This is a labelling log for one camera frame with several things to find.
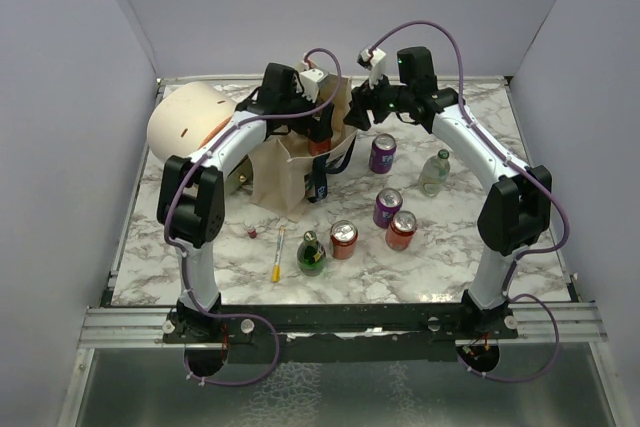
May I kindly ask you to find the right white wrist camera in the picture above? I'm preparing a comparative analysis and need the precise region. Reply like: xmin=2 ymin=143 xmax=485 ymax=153
xmin=357 ymin=48 xmax=386 ymax=89

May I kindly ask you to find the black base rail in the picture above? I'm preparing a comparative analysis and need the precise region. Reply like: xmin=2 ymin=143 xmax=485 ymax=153
xmin=162 ymin=303 xmax=517 ymax=364

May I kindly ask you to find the red cola can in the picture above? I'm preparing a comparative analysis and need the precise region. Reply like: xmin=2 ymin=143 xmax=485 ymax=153
xmin=307 ymin=135 xmax=332 ymax=157

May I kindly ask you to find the red soda can right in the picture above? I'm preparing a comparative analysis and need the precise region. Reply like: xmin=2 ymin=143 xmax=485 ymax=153
xmin=385 ymin=210 xmax=417 ymax=251

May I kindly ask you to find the purple cable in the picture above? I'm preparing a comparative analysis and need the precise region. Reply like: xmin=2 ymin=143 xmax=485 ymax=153
xmin=163 ymin=48 xmax=343 ymax=388
xmin=369 ymin=20 xmax=572 ymax=383

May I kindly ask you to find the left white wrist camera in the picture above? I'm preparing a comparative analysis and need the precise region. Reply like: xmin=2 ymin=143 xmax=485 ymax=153
xmin=295 ymin=60 xmax=329 ymax=102

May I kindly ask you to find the red soda can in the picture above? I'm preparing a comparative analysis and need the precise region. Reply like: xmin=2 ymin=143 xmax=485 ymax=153
xmin=385 ymin=210 xmax=417 ymax=251
xmin=330 ymin=220 xmax=358 ymax=260

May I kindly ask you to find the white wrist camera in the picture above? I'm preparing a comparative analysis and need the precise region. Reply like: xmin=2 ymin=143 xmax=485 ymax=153
xmin=357 ymin=48 xmax=386 ymax=89
xmin=295 ymin=60 xmax=329 ymax=102

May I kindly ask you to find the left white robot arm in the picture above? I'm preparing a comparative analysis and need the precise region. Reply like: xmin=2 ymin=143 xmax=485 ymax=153
xmin=157 ymin=63 xmax=337 ymax=342

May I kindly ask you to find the red soda can front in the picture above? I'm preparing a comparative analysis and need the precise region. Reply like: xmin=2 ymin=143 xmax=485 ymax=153
xmin=330 ymin=220 xmax=358 ymax=260

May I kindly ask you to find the green glass bottle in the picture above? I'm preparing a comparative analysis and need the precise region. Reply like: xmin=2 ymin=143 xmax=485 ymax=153
xmin=297 ymin=230 xmax=327 ymax=276

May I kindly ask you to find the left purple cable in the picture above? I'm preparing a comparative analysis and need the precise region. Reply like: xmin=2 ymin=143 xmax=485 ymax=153
xmin=163 ymin=48 xmax=343 ymax=388

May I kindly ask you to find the clear glass bottle right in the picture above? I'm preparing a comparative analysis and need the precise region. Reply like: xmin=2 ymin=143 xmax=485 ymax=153
xmin=418 ymin=149 xmax=450 ymax=197

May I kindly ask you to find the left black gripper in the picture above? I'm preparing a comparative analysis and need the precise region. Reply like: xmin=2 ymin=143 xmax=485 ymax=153
xmin=279 ymin=82 xmax=332 ymax=142

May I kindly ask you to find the purple soda can front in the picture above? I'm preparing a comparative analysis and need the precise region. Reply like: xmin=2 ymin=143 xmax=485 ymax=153
xmin=373 ymin=188 xmax=403 ymax=229

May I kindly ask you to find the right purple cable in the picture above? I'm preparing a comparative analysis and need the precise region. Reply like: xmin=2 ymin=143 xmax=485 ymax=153
xmin=369 ymin=20 xmax=572 ymax=383

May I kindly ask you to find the cream canvas tote bag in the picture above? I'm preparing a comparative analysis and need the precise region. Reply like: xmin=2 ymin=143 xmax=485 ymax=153
xmin=249 ymin=75 xmax=357 ymax=222

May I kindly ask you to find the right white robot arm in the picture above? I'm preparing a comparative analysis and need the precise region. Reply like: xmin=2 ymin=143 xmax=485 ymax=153
xmin=344 ymin=47 xmax=552 ymax=338

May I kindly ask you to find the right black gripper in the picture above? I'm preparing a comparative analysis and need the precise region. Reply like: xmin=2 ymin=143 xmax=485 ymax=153
xmin=343 ymin=68 xmax=412 ymax=132

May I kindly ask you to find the purple soda can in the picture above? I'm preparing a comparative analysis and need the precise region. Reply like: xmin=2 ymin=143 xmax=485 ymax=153
xmin=369 ymin=133 xmax=397 ymax=174
xmin=373 ymin=188 xmax=403 ymax=229

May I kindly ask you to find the yellow white marker pen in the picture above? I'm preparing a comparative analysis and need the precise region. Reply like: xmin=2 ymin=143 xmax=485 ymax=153
xmin=271 ymin=226 xmax=286 ymax=283

